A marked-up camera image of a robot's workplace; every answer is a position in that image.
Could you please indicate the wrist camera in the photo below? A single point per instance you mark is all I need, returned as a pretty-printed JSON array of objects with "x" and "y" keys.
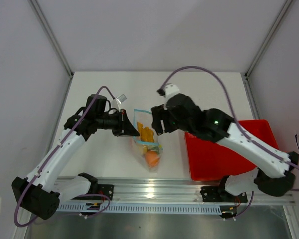
[
  {"x": 117, "y": 101},
  {"x": 168, "y": 91}
]

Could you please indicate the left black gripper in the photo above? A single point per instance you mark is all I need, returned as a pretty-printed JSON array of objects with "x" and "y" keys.
[{"x": 124, "y": 127}]

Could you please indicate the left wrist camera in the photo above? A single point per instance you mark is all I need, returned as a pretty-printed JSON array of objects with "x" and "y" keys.
[{"x": 117, "y": 101}]

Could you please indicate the yellow toy pepper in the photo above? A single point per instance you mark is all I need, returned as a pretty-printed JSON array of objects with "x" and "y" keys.
[{"x": 142, "y": 150}]

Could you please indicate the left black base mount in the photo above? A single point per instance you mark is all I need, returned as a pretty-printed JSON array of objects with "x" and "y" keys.
[{"x": 105, "y": 189}]

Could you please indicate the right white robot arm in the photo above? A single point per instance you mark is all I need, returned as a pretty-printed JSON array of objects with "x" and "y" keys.
[{"x": 273, "y": 174}]

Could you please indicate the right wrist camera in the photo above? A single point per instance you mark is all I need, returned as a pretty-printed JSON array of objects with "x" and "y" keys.
[{"x": 168, "y": 91}]

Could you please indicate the red plastic tray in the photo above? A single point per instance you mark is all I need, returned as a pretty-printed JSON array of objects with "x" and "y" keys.
[{"x": 211, "y": 162}]

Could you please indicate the white slotted cable duct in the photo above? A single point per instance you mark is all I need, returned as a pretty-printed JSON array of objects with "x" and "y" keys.
[{"x": 85, "y": 207}]

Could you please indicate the clear zip top bag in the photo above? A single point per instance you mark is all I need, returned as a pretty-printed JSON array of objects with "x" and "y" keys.
[{"x": 145, "y": 118}]

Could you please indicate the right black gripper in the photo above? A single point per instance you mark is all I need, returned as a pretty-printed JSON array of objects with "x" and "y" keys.
[{"x": 158, "y": 112}]

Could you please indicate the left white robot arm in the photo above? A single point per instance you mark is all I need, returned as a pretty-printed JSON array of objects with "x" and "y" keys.
[{"x": 37, "y": 192}]

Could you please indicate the toy orange fruit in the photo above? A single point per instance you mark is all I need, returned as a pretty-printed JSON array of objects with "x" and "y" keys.
[{"x": 152, "y": 159}]

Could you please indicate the yellow toy ginger root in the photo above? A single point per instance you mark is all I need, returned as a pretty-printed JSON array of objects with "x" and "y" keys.
[{"x": 146, "y": 134}]

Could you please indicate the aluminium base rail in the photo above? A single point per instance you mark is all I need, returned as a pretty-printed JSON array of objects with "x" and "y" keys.
[{"x": 176, "y": 191}]

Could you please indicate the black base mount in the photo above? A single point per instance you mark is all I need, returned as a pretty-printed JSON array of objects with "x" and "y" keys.
[
  {"x": 105, "y": 189},
  {"x": 214, "y": 194}
]

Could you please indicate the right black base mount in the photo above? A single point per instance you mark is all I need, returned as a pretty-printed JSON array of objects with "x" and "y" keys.
[{"x": 214, "y": 194}]

